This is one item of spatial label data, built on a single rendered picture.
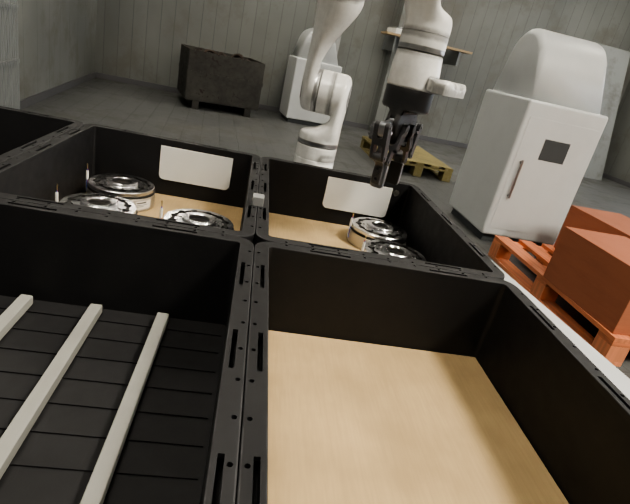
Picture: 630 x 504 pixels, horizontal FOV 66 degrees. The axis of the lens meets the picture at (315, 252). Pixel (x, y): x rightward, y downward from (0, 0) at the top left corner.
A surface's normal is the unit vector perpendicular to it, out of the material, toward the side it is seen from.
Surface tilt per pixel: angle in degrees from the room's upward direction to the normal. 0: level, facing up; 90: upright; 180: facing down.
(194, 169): 90
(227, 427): 0
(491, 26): 90
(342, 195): 90
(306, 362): 0
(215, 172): 90
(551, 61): 72
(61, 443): 0
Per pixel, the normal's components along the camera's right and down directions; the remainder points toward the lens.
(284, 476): 0.21, -0.90
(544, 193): 0.11, 0.41
